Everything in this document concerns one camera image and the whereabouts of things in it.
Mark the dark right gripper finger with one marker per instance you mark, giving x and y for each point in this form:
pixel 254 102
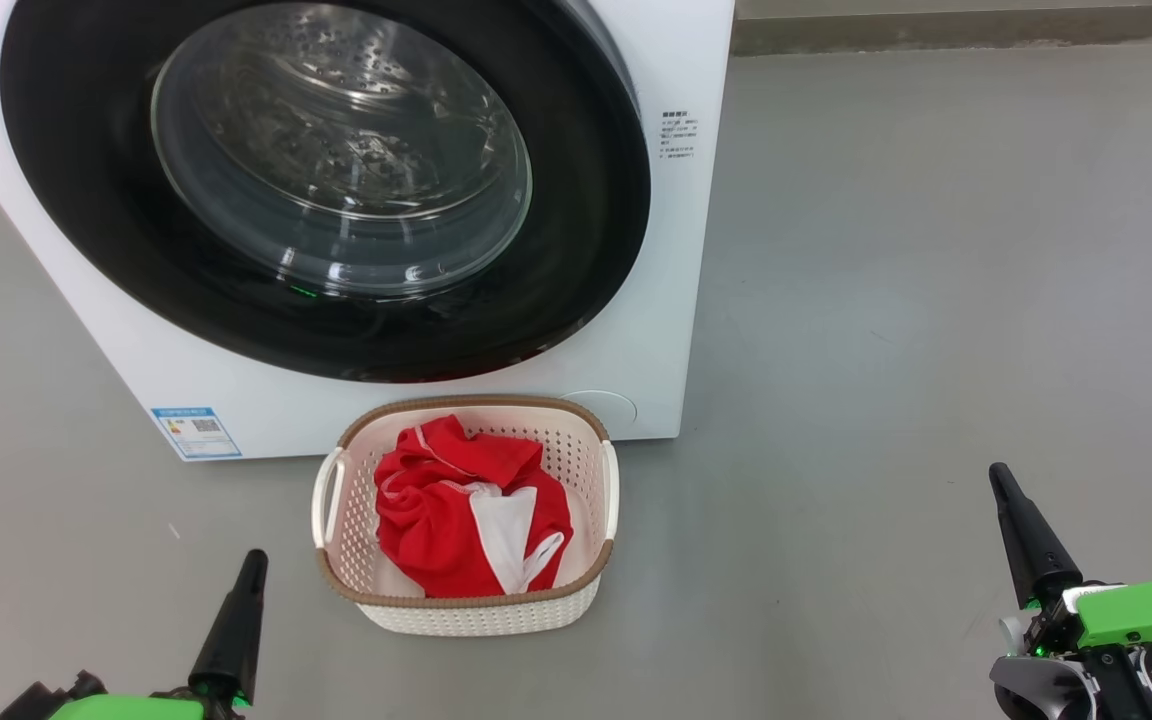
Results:
pixel 1036 560

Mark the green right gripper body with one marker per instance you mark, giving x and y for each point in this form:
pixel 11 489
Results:
pixel 1146 610

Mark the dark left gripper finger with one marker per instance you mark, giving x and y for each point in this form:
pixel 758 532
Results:
pixel 231 640

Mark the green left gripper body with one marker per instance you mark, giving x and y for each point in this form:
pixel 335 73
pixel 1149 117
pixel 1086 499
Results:
pixel 126 708

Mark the red and white garment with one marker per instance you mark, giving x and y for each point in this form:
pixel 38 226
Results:
pixel 436 530

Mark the black round washer door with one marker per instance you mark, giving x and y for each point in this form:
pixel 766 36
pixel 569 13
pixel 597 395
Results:
pixel 66 200

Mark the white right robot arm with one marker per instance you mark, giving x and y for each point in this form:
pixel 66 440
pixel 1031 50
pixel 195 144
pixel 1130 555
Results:
pixel 1036 690

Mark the cream perforated laundry basket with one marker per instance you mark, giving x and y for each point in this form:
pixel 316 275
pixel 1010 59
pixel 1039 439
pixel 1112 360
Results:
pixel 476 615

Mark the white washing machine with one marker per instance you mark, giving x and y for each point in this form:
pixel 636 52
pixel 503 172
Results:
pixel 636 330

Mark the blue energy label sticker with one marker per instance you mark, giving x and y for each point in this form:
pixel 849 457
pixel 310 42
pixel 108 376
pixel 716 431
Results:
pixel 196 433

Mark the round white filter cover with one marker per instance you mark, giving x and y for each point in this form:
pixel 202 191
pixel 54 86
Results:
pixel 616 410

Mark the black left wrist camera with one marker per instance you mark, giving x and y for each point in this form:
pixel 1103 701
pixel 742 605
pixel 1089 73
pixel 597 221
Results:
pixel 31 705

